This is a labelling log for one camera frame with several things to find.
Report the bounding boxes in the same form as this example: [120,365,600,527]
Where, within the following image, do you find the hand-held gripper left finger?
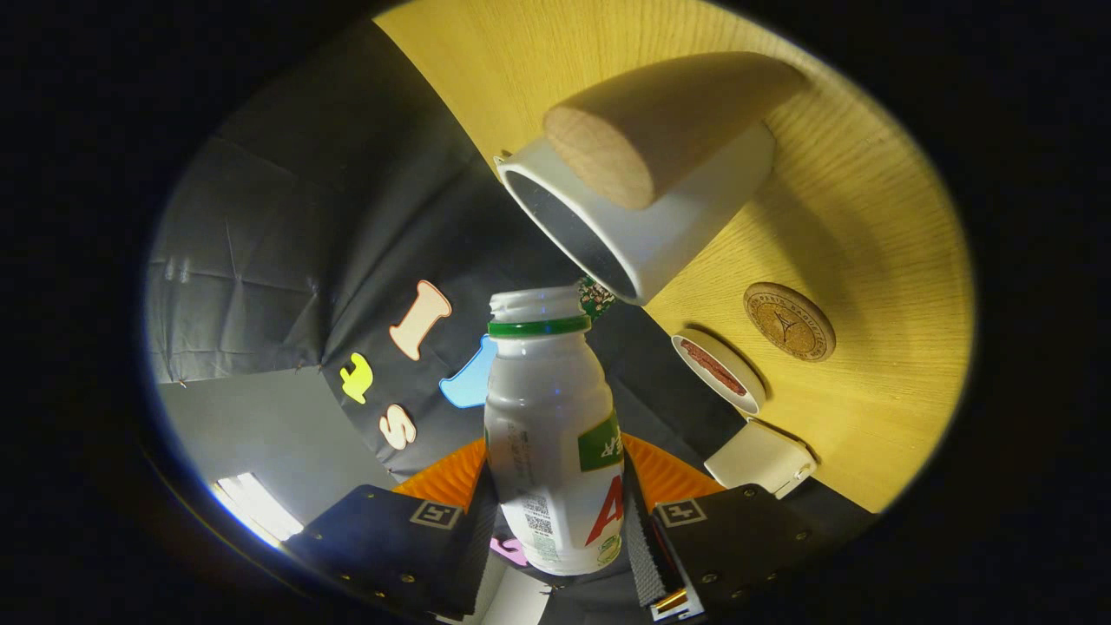
[285,438,500,619]

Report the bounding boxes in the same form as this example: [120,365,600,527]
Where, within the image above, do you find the red sausage slices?
[680,339,747,397]

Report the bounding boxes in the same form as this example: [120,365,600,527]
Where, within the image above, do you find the white oval plate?
[671,330,767,418]

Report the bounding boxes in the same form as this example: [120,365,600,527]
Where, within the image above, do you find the white juice bottle green label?
[483,287,626,577]

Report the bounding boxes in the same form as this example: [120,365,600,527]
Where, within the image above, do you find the clear plastic water bottle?
[577,276,617,324]

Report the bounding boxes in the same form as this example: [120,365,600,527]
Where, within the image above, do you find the white cup wooden handle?
[495,52,808,306]

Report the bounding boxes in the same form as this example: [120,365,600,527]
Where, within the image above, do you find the wooden table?
[373,0,975,515]

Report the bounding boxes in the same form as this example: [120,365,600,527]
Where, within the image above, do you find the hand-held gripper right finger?
[621,434,838,622]

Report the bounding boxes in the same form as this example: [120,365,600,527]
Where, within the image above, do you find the black backdrop cloth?
[143,17,878,622]

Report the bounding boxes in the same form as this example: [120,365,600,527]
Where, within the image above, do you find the white toaster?
[703,420,818,501]

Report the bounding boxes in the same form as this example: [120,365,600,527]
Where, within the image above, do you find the round cork coaster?
[743,282,837,363]

